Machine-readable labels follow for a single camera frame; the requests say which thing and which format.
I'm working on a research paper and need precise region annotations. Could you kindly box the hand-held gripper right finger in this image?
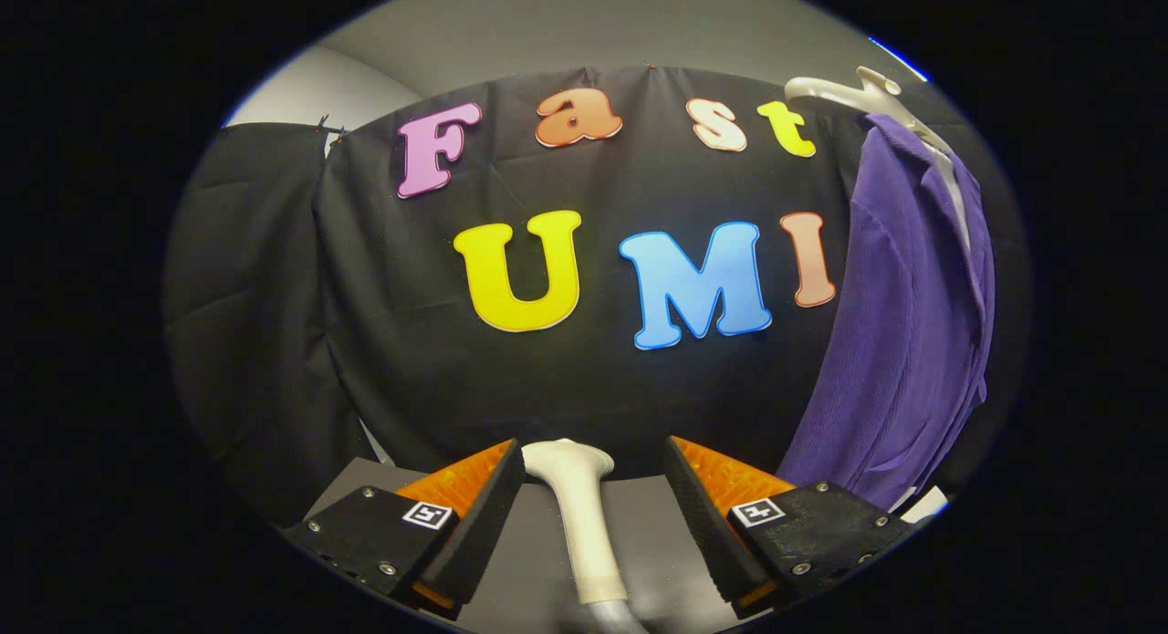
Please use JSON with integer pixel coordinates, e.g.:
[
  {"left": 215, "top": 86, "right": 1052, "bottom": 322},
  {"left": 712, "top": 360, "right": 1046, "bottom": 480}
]
[{"left": 663, "top": 435, "right": 913, "bottom": 617}]

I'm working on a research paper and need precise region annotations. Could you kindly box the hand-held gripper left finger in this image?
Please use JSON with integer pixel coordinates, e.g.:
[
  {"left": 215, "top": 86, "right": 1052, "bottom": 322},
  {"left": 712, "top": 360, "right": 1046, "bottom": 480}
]
[{"left": 283, "top": 439, "right": 527, "bottom": 621}]

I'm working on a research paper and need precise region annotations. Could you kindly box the white garment steamer head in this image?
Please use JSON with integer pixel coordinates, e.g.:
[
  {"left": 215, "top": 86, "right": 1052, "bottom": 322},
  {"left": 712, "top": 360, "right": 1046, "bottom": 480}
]
[{"left": 522, "top": 439, "right": 631, "bottom": 608}]

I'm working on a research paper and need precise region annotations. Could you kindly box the purple corduroy jacket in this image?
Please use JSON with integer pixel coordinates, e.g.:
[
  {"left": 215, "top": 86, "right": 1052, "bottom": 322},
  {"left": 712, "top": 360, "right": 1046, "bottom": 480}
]
[{"left": 776, "top": 114, "right": 996, "bottom": 512}]

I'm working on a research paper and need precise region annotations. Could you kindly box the white plastic clothes hanger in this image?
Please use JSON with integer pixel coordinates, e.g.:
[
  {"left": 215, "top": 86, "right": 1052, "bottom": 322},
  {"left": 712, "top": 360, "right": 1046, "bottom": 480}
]
[{"left": 785, "top": 66, "right": 954, "bottom": 156}]

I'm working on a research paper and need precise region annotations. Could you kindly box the grey cabinet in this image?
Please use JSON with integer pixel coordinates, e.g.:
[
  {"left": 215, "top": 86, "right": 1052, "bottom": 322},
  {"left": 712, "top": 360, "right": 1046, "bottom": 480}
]
[{"left": 306, "top": 458, "right": 767, "bottom": 634}]

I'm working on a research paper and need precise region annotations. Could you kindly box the white flat box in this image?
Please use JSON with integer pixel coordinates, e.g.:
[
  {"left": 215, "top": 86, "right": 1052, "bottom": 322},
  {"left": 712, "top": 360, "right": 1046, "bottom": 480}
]
[{"left": 899, "top": 486, "right": 950, "bottom": 524}]

